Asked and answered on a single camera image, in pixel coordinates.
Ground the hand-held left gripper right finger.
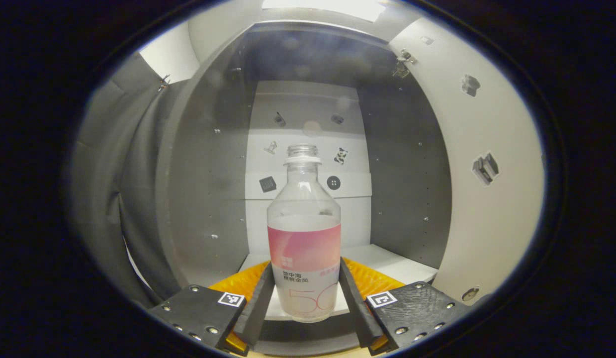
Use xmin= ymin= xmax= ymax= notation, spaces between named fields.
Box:
xmin=339 ymin=257 xmax=480 ymax=356

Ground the grey cabinet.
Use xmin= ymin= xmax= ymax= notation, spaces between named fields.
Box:
xmin=156 ymin=20 xmax=452 ymax=356

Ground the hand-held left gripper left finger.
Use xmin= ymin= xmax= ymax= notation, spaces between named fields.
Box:
xmin=149 ymin=261 xmax=276 ymax=357

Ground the clear bottle pink label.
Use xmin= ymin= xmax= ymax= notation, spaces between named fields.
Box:
xmin=266 ymin=144 xmax=342 ymax=323

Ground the black backdrop cloth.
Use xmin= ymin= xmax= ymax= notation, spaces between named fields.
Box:
xmin=67 ymin=52 xmax=189 ymax=309

